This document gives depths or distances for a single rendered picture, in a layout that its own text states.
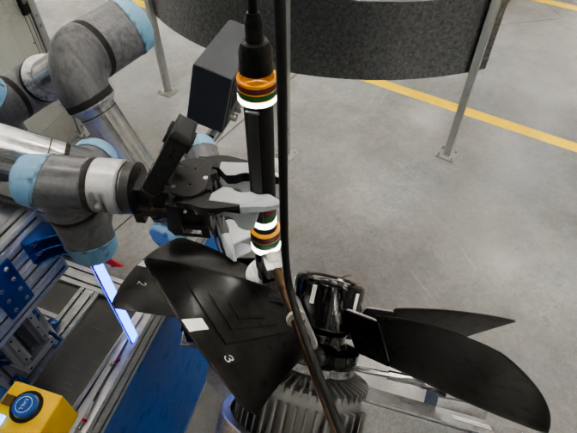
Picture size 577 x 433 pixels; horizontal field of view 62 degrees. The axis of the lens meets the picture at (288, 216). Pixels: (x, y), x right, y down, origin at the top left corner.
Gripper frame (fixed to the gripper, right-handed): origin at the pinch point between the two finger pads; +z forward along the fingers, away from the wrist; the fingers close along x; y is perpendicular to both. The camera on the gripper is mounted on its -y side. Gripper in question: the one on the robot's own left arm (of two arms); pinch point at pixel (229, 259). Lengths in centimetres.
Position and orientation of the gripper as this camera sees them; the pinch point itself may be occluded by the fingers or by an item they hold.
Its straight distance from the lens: 90.5
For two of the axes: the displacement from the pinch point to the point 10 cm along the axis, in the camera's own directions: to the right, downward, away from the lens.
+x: -1.0, 6.9, 7.2
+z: 3.4, 7.0, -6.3
